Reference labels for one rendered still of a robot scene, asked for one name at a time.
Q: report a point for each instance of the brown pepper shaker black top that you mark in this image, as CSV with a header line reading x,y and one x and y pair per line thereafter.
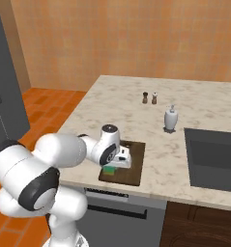
x,y
145,97

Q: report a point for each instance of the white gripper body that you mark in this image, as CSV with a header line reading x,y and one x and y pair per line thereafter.
x,y
124,159

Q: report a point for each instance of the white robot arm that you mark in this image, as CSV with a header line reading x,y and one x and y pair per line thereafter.
x,y
39,170

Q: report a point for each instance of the dark grey sink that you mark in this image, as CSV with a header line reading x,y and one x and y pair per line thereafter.
x,y
213,160

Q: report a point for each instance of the green sponge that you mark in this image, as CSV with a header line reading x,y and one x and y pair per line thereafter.
x,y
109,170

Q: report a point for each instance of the dark wooden cupboard door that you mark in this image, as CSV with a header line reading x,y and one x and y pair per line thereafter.
x,y
200,225

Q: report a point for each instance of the grey dishwasher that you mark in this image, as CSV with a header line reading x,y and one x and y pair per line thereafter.
x,y
120,222

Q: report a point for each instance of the white soap dispenser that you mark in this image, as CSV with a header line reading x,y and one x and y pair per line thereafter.
x,y
170,119

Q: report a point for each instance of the brown salt shaker white top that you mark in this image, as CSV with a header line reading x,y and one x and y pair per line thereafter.
x,y
154,98

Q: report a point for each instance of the dark wooden cutting board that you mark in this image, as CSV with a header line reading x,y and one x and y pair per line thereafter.
x,y
130,167

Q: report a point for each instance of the dark grey fridge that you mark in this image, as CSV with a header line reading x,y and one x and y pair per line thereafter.
x,y
5,87

